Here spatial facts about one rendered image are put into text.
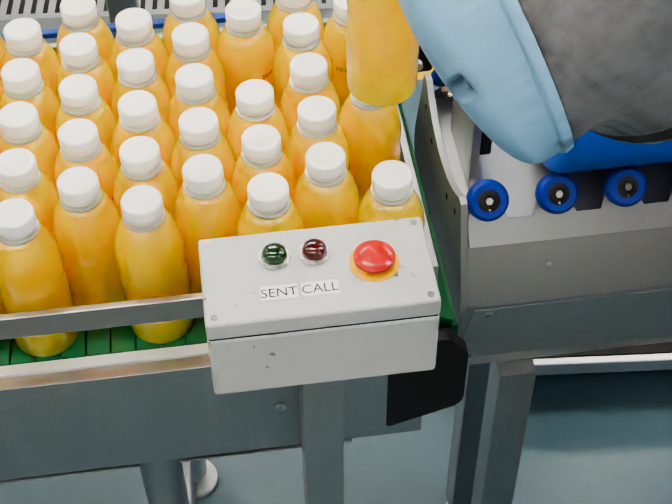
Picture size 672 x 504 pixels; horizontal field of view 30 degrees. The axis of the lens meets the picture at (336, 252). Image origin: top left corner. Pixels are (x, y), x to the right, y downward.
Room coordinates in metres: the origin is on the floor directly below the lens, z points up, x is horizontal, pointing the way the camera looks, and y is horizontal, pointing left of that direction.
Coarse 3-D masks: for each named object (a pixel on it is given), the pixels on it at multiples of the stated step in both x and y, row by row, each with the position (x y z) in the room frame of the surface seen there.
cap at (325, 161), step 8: (320, 144) 0.88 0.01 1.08; (328, 144) 0.88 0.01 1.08; (336, 144) 0.88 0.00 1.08; (312, 152) 0.87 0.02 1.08; (320, 152) 0.87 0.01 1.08; (328, 152) 0.87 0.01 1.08; (336, 152) 0.87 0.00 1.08; (344, 152) 0.87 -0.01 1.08; (312, 160) 0.86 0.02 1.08; (320, 160) 0.86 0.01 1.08; (328, 160) 0.86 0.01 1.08; (336, 160) 0.86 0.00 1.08; (344, 160) 0.86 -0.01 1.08; (312, 168) 0.85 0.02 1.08; (320, 168) 0.85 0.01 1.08; (328, 168) 0.85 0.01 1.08; (336, 168) 0.85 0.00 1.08; (344, 168) 0.86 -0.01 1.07; (312, 176) 0.86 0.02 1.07; (320, 176) 0.85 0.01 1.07; (328, 176) 0.85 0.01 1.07; (336, 176) 0.85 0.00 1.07
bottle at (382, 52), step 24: (360, 0) 0.89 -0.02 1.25; (384, 0) 0.88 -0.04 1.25; (360, 24) 0.89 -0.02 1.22; (384, 24) 0.88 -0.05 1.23; (408, 24) 0.89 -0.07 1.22; (360, 48) 0.89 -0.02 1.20; (384, 48) 0.88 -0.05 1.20; (408, 48) 0.89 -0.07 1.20; (360, 72) 0.89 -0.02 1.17; (384, 72) 0.88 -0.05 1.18; (408, 72) 0.89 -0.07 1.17; (360, 96) 0.89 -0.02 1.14; (384, 96) 0.88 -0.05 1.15; (408, 96) 0.89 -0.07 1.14
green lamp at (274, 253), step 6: (264, 246) 0.73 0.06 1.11; (270, 246) 0.72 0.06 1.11; (276, 246) 0.72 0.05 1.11; (282, 246) 0.73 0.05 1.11; (264, 252) 0.72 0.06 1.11; (270, 252) 0.72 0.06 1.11; (276, 252) 0.72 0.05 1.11; (282, 252) 0.72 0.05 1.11; (264, 258) 0.72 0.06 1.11; (270, 258) 0.71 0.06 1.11; (276, 258) 0.71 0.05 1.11; (282, 258) 0.71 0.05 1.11; (270, 264) 0.71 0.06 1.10; (276, 264) 0.71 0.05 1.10
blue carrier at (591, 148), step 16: (576, 144) 0.89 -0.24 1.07; (592, 144) 0.89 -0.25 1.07; (608, 144) 0.90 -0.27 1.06; (624, 144) 0.90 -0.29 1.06; (640, 144) 0.90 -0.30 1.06; (656, 144) 0.90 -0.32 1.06; (560, 160) 0.91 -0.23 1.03; (576, 160) 0.90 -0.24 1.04; (592, 160) 0.90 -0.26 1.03; (608, 160) 0.91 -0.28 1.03; (624, 160) 0.91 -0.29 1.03; (640, 160) 0.92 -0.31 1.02; (656, 160) 0.92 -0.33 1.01
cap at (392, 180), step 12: (384, 168) 0.85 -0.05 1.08; (396, 168) 0.85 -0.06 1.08; (408, 168) 0.85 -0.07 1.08; (372, 180) 0.84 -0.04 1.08; (384, 180) 0.83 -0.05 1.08; (396, 180) 0.83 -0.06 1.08; (408, 180) 0.83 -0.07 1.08; (384, 192) 0.83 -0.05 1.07; (396, 192) 0.82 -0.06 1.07; (408, 192) 0.83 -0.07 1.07
